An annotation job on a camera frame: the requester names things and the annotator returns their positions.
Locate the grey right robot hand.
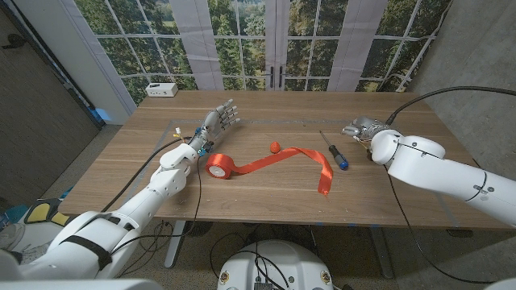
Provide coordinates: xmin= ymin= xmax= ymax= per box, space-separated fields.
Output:
xmin=341 ymin=115 xmax=390 ymax=143

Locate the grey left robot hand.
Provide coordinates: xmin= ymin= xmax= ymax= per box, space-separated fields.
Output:
xmin=186 ymin=98 xmax=242 ymax=158

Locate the black blue handled screwdriver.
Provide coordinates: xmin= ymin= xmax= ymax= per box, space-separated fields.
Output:
xmin=319 ymin=130 xmax=350 ymax=172

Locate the orange satin ribbon roll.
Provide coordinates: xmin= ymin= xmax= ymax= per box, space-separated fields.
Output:
xmin=205 ymin=147 xmax=335 ymax=197

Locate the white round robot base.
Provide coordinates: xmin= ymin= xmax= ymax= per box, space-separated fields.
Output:
xmin=216 ymin=239 xmax=335 ymax=290

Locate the white power strip box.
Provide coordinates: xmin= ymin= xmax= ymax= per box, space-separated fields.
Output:
xmin=145 ymin=82 xmax=179 ymax=98

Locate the printed window forest backdrop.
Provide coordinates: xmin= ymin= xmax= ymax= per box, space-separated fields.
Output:
xmin=73 ymin=0 xmax=453 ymax=106

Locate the black round floor object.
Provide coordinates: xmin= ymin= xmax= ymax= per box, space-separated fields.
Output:
xmin=185 ymin=220 xmax=214 ymax=238

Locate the blue tape patch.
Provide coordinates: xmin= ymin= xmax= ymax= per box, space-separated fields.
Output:
xmin=89 ymin=106 xmax=112 ymax=122

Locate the grey metal table leg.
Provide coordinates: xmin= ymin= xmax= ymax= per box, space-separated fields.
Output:
xmin=164 ymin=220 xmax=187 ymax=270
xmin=368 ymin=226 xmax=395 ymax=280

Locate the dark wooden door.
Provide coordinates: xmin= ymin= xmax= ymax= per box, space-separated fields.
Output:
xmin=0 ymin=7 xmax=102 ymax=210

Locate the yellow black foot pedal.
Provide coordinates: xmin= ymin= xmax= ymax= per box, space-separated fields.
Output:
xmin=23 ymin=197 xmax=77 ymax=229

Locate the grey white sneaker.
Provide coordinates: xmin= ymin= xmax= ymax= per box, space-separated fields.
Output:
xmin=0 ymin=222 xmax=26 ymax=251
xmin=22 ymin=240 xmax=56 ymax=265

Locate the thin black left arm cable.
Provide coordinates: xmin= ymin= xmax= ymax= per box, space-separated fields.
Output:
xmin=108 ymin=155 xmax=203 ymax=279

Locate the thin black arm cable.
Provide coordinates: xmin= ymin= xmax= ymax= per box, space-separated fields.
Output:
xmin=108 ymin=155 xmax=203 ymax=279
xmin=385 ymin=164 xmax=487 ymax=285

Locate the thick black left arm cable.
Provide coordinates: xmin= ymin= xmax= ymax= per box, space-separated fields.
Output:
xmin=100 ymin=136 xmax=193 ymax=213

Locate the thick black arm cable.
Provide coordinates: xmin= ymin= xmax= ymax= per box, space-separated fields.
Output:
xmin=385 ymin=85 xmax=516 ymax=126
xmin=100 ymin=136 xmax=193 ymax=213

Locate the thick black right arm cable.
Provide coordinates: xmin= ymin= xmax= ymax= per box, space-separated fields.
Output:
xmin=385 ymin=85 xmax=516 ymax=126

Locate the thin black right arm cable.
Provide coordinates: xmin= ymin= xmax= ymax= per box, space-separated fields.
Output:
xmin=385 ymin=164 xmax=487 ymax=285

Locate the black door handle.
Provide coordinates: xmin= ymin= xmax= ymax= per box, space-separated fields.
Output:
xmin=1 ymin=33 xmax=27 ymax=50

